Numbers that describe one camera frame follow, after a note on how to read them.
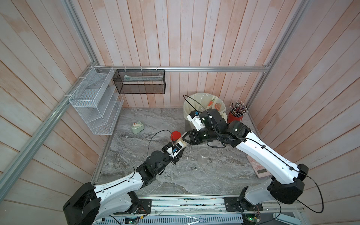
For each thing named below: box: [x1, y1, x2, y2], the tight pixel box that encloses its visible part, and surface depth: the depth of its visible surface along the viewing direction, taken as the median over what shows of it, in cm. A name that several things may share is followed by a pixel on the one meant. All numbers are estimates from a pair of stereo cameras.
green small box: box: [131, 120, 145, 134], surface depth 103 cm
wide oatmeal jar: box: [199, 147, 210, 159], surface depth 83 cm
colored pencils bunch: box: [229, 100, 249, 118], surface depth 100 cm
